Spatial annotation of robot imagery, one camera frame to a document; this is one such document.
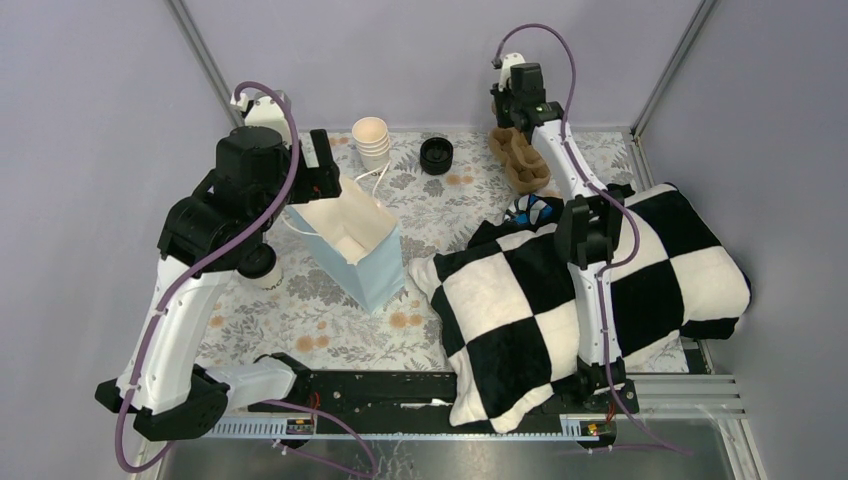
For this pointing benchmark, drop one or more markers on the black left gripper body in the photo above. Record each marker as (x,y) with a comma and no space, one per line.
(276,192)

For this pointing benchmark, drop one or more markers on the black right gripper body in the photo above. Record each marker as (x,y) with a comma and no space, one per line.
(504,104)

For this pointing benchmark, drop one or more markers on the light blue paper bag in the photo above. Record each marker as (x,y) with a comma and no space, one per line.
(356,241)

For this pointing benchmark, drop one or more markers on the black plastic cup lid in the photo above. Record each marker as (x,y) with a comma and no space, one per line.
(258,263)

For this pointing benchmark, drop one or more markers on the single white paper cup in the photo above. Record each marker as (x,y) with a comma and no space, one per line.
(271,280)

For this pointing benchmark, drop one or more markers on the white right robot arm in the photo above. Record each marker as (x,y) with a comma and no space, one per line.
(589,229)

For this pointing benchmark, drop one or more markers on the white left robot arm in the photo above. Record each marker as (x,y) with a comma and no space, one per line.
(208,238)

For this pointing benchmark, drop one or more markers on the stack of paper cups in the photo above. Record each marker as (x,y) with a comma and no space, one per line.
(372,142)

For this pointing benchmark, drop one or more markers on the stack of cardboard cup carriers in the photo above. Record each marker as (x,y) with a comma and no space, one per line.
(525,169)

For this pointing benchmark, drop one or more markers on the blue white patterned object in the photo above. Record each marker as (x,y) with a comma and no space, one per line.
(527,210)

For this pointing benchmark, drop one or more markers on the floral patterned table mat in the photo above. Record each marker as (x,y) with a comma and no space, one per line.
(309,317)

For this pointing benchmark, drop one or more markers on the black white checkered pillow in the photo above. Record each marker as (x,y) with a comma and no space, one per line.
(509,317)

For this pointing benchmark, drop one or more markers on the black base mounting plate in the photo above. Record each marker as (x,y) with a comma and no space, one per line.
(420,402)

